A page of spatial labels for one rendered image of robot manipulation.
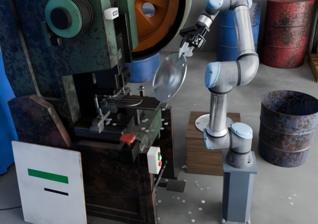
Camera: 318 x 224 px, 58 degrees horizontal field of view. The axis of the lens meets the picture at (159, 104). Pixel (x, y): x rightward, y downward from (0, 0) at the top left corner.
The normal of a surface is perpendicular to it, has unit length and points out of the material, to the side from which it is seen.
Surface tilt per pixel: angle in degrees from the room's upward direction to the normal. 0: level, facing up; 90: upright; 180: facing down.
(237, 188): 90
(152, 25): 90
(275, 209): 0
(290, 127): 92
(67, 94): 90
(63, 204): 78
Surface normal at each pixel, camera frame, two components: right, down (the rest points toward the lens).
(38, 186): -0.33, 0.27
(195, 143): -0.19, 0.47
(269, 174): -0.07, -0.88
